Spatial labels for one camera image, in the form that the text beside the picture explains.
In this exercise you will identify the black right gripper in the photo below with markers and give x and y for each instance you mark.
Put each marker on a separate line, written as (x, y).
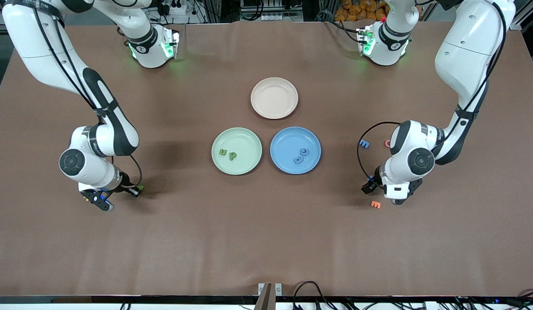
(127, 186)

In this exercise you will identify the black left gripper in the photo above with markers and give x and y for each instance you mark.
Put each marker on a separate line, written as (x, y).
(371, 184)

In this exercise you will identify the blue foam letter m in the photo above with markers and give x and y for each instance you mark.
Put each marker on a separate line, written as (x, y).
(364, 144)

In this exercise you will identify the blue foam letter a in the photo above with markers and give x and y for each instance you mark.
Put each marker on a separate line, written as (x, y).
(297, 160)

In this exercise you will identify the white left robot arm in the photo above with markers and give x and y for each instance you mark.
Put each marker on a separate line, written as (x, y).
(460, 64)

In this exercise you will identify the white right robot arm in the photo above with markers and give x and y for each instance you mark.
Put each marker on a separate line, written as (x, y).
(107, 125)

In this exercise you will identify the orange foam letter E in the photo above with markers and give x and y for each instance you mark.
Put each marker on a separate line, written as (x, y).
(375, 205)

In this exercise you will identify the blue plate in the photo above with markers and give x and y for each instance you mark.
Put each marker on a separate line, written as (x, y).
(288, 142)

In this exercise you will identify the green plate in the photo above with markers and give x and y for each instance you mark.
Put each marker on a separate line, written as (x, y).
(244, 142)

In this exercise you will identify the beige plate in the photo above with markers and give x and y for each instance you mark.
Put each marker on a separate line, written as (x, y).
(275, 98)

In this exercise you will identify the brown bar with white brackets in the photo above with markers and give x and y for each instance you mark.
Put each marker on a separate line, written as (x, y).
(265, 297)

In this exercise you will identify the pile of orange packets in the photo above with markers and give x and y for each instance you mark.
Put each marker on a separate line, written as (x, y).
(356, 9)

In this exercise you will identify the white power strip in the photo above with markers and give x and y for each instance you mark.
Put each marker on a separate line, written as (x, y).
(176, 7)
(270, 17)

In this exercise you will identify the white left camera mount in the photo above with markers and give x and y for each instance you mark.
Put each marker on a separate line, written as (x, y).
(395, 189)

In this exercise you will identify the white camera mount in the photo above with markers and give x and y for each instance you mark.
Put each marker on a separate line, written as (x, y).
(86, 186)
(395, 189)

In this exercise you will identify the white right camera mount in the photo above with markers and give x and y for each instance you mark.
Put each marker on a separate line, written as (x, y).
(86, 186)

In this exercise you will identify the aluminium frame profile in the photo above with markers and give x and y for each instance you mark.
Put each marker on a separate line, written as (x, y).
(525, 15)

